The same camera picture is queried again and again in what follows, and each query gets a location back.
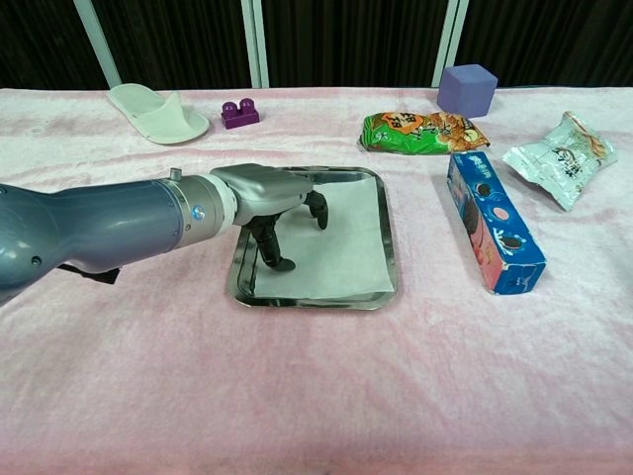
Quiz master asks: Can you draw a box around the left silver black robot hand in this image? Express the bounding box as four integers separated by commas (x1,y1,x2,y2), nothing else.
210,162,330,272

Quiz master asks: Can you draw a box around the white paper sheet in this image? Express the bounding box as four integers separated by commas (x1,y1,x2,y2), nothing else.
251,177,397,301

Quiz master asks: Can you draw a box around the silver metal tray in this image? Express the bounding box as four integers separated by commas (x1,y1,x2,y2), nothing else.
226,165,402,313

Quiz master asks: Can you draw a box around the purple toy brick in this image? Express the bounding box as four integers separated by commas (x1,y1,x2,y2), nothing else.
220,97,262,130

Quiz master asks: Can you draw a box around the white slipper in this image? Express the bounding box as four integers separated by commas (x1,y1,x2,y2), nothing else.
107,83,212,145

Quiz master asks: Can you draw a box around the green orange snack bag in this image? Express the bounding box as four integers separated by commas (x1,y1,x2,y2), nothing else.
356,111,492,154

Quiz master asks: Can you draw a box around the pink fleece table cloth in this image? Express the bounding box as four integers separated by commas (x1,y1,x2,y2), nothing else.
0,86,633,475

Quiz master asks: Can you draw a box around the purple foam cube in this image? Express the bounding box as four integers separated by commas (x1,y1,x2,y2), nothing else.
436,62,498,119

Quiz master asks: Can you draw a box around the blue cookie box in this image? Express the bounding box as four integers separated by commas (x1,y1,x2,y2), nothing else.
446,150,548,297

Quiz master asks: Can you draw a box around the white snack bag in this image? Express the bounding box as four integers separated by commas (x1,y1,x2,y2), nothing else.
501,111,619,212

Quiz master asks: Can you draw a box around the white frame post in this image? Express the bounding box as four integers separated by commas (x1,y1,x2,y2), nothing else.
240,0,271,90
431,0,470,90
72,0,123,90

